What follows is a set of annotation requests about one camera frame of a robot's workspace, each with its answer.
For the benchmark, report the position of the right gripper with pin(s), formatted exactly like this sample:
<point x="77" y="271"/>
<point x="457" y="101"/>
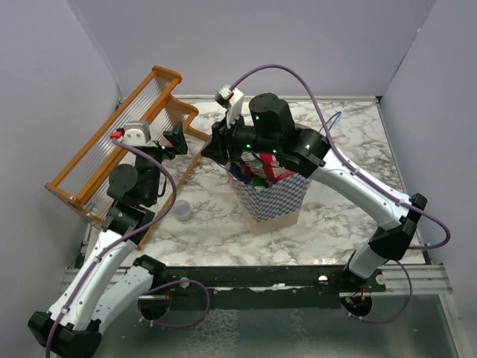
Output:
<point x="220" y="148"/>

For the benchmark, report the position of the orange wooden rack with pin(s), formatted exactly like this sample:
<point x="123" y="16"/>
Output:
<point x="82" y="183"/>

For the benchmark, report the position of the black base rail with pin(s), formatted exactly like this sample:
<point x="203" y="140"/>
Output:
<point x="253" y="287"/>

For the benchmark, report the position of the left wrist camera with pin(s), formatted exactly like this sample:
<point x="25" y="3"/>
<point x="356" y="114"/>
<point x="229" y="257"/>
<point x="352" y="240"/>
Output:
<point x="135" y="134"/>

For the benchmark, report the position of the green snack pack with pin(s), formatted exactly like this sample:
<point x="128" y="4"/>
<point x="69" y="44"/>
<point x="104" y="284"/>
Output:
<point x="259" y="184"/>

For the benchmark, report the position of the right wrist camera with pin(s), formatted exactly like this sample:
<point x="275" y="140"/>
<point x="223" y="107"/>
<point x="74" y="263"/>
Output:
<point x="231" y="100"/>

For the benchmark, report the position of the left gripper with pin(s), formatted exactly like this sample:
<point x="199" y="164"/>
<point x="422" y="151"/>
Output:
<point x="177" y="139"/>

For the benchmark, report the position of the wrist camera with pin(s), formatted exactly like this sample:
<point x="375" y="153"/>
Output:
<point x="231" y="100"/>
<point x="135" y="134"/>

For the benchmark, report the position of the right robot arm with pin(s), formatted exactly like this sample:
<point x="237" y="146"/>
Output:
<point x="395" y="213"/>

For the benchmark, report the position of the small clear plastic cup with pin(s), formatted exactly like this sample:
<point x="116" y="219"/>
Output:
<point x="182" y="210"/>

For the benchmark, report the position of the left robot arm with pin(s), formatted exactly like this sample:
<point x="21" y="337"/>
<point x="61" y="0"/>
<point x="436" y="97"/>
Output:
<point x="74" y="325"/>

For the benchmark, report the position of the pink snack bag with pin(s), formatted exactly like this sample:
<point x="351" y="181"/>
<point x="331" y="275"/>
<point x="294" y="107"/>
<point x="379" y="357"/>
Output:
<point x="263" y="166"/>

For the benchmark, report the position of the blue checkered paper bag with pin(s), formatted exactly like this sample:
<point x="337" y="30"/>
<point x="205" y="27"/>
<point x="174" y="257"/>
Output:
<point x="272" y="201"/>

